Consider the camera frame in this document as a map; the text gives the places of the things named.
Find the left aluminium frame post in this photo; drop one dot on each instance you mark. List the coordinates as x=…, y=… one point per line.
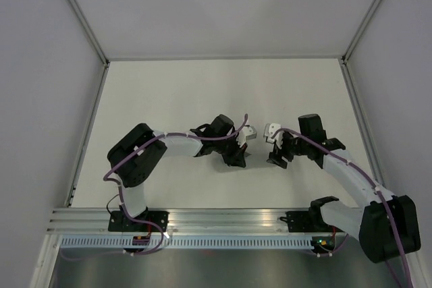
x=88, y=32

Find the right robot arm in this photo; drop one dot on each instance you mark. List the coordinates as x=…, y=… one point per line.
x=384, y=224

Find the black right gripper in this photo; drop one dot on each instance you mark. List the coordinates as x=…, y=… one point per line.
x=275, y=156

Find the aluminium front rail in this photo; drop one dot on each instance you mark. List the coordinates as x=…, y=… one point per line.
x=187, y=221

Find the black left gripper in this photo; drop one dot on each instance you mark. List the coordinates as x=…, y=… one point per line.
x=237, y=159

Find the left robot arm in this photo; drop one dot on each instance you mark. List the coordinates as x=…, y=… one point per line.
x=136, y=155

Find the right aluminium frame post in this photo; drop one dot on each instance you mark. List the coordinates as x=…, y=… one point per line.
x=362, y=28

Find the aluminium frame post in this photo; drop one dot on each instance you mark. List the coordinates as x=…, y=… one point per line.
x=88, y=32
x=362, y=28

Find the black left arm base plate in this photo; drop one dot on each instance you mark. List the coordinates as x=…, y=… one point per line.
x=119, y=222

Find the white slotted cable duct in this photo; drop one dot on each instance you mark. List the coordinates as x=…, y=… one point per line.
x=228, y=242

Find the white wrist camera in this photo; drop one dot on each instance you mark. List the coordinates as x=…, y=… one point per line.
x=246, y=134
x=273, y=134

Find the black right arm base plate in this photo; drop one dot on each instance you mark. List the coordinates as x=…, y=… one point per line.
x=305, y=221

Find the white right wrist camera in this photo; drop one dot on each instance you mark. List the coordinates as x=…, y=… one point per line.
x=273, y=134

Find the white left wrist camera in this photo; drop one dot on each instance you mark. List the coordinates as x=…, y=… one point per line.
x=246, y=134

